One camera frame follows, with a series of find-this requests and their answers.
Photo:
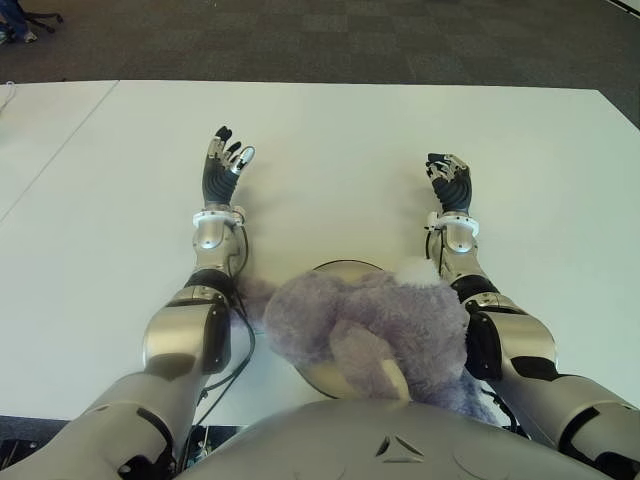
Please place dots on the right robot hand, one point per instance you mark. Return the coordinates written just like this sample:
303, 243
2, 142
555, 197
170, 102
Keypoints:
455, 192

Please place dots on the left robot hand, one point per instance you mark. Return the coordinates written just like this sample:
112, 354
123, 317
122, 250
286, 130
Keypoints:
217, 180

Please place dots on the purple plush doll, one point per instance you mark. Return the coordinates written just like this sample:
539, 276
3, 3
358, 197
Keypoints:
380, 320

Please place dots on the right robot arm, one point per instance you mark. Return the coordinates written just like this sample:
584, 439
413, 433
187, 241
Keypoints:
520, 345

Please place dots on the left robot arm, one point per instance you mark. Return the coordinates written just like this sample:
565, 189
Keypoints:
175, 335

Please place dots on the white plate with black rim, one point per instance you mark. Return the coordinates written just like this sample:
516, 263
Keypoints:
320, 377

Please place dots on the black office chair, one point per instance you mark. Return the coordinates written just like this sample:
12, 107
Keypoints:
45, 17

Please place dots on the grey robot torso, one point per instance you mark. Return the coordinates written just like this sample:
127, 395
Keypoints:
390, 445

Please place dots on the person leg in jeans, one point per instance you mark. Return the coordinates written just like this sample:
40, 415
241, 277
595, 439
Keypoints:
12, 17

